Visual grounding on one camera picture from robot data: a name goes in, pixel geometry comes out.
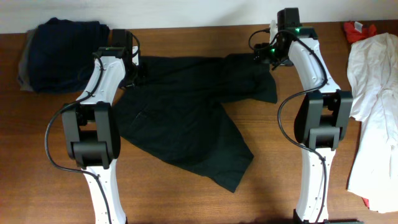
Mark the red garment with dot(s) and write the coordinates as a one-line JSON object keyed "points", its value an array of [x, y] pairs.
{"points": [[356, 31]]}

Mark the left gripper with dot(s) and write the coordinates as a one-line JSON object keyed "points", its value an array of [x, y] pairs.
{"points": [[138, 72]]}

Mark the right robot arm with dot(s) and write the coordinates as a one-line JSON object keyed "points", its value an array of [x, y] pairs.
{"points": [[322, 118]]}

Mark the white garment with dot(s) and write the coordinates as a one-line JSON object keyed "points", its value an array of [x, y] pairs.
{"points": [[372, 74]]}

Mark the black t-shirt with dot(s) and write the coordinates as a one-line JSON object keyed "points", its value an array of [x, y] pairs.
{"points": [[175, 112]]}

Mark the folded navy garment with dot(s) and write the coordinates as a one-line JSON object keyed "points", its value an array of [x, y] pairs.
{"points": [[61, 55]]}

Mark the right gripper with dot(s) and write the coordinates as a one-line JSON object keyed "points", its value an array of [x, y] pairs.
{"points": [[261, 54]]}

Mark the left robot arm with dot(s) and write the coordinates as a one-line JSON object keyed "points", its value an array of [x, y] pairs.
{"points": [[91, 132]]}

